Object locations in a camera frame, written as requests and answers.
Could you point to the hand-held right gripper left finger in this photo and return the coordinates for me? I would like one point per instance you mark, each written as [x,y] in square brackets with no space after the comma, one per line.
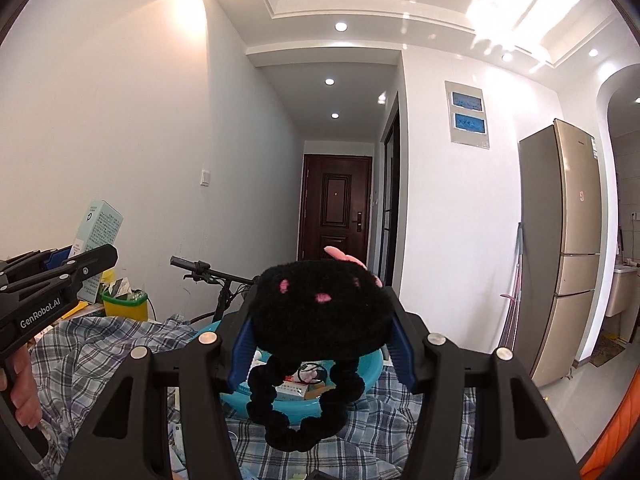
[242,355]

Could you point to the person's left hand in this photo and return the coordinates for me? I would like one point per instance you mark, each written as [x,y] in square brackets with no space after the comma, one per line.
[25,390]

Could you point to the blue plastic basin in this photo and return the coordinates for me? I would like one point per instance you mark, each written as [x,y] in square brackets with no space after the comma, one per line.
[235,405]

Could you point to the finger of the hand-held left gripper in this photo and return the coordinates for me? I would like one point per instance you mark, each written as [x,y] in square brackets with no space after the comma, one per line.
[90,262]
[55,259]

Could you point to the black framed glass door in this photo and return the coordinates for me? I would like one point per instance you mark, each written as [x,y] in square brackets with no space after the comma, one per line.
[392,195]

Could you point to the folded metal rack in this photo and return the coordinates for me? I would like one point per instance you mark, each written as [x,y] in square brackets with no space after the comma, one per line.
[515,285]

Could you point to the orange chair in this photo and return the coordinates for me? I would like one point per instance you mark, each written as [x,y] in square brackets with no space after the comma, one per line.
[617,440]

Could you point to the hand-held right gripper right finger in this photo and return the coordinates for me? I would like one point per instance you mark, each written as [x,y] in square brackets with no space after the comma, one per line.
[402,355]

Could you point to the white red flat carton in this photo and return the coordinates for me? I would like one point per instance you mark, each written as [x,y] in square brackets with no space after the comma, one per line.
[295,391]

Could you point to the white light switch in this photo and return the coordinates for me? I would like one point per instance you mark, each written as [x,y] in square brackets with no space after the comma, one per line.
[205,177]

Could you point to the patterned floor mat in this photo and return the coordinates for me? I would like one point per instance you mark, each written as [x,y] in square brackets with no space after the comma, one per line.
[607,350]

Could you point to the pale green tall box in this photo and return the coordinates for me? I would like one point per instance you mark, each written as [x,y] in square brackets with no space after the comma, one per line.
[97,230]

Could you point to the green bucket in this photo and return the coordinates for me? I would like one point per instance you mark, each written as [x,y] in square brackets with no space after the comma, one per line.
[125,307]

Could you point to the white sink cabinet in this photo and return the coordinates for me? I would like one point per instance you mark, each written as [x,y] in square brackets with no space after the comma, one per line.
[622,300]

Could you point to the grey wall panel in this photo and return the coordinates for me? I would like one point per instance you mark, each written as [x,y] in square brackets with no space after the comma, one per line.
[467,115]

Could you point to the black plush toy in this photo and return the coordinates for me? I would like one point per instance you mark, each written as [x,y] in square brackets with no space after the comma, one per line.
[320,315]

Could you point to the blue plaid cloth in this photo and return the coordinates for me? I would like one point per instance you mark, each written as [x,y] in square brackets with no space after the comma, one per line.
[125,340]

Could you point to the gold refrigerator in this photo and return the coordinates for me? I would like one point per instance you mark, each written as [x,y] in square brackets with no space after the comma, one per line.
[565,250]

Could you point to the dark brown door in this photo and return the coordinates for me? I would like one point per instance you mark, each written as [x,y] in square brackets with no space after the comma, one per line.
[335,205]

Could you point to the yellow plastic bag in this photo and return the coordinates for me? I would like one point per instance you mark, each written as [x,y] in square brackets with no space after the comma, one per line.
[107,277]

